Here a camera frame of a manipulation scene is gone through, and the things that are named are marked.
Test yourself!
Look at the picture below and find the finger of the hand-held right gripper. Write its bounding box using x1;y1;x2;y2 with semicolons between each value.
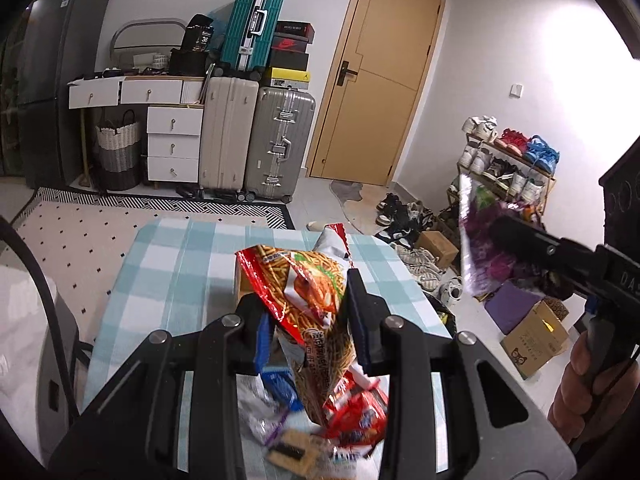
487;214;608;301

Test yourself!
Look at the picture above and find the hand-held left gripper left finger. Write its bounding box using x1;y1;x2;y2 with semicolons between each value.
47;294;277;480

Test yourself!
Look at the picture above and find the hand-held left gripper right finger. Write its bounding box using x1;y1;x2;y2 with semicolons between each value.
345;269;585;480

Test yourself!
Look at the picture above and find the purple snack bag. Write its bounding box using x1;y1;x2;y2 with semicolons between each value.
457;172;547;302

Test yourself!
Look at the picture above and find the red noodle stick snack bag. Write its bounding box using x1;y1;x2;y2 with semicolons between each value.
235;244;362;427

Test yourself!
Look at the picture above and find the person's right hand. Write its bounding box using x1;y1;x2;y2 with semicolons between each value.
547;332;601;446

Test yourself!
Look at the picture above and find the blue cookie packet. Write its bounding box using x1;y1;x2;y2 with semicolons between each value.
262;367;297;412

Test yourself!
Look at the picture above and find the purple flat pad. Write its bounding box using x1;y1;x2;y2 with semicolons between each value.
484;280;544;336

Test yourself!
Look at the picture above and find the clear plastic snack packet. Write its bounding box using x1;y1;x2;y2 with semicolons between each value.
237;379;287;443

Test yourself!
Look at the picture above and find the metal shoe rack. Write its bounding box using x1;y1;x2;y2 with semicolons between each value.
447;130;558;223

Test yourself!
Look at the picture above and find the white red snack bag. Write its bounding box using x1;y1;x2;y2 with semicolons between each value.
312;222;354;267

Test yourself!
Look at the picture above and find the pile of shoes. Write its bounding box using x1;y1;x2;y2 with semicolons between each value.
374;192;468;307

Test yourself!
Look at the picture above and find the small brown cardboard box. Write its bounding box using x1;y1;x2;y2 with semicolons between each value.
415;230;460;269

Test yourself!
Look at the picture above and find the red cookie packet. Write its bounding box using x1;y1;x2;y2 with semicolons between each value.
324;374;390;457

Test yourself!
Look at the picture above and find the blue shoes pair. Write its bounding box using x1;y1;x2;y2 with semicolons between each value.
525;135;561;174

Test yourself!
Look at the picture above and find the cardboard box cartoon print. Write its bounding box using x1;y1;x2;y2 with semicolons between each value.
500;300;571;381

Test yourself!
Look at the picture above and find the checked tablecloth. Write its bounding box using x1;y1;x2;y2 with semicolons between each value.
82;216;452;480

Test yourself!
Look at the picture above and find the red shoes pair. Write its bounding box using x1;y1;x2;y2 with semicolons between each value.
495;128;532;155

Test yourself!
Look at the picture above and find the brown cracker packet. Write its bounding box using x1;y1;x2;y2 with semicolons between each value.
265;430;327;477

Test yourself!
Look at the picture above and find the white sneakers pair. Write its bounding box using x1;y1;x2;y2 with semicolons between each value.
461;116;499;144

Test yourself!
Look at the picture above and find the grey door mat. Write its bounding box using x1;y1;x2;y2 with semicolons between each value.
328;179;366;207

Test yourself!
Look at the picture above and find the silver suitcase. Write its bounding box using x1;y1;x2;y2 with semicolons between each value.
244;86;317;205

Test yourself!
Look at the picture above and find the beige dotted rug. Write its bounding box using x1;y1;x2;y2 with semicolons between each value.
14;187;297;361

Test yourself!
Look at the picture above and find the beige suitcase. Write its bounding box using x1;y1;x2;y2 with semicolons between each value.
199;62;261;199

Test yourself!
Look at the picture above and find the yellow door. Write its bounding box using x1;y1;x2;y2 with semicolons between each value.
305;0;447;189

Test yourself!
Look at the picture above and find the white dresser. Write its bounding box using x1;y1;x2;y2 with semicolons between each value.
68;75;207;187

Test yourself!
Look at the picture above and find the woven laundry basket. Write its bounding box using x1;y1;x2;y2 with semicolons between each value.
95;110;142;192

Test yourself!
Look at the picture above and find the yellow black shoebox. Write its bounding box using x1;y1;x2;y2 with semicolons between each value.
264;66;312;89

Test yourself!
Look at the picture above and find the plain black shoebox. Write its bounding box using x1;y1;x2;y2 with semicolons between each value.
267;50;310;72

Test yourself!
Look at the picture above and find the black case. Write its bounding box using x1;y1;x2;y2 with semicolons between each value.
170;49;209;77

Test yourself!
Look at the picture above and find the black shoebox red stripe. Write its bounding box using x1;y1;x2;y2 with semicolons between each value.
274;21;316;44

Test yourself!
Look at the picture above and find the black bag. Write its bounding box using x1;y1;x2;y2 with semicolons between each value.
181;15;216;54

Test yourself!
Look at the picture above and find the teal suitcase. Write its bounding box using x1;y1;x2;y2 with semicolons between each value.
220;0;289;74

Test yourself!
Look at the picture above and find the arched mirror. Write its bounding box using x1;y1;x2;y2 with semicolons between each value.
110;20;186;69

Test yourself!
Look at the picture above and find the dark refrigerator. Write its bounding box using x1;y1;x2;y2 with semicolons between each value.
0;0;111;192

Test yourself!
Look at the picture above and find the black door handle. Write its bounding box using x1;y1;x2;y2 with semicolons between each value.
336;60;360;86

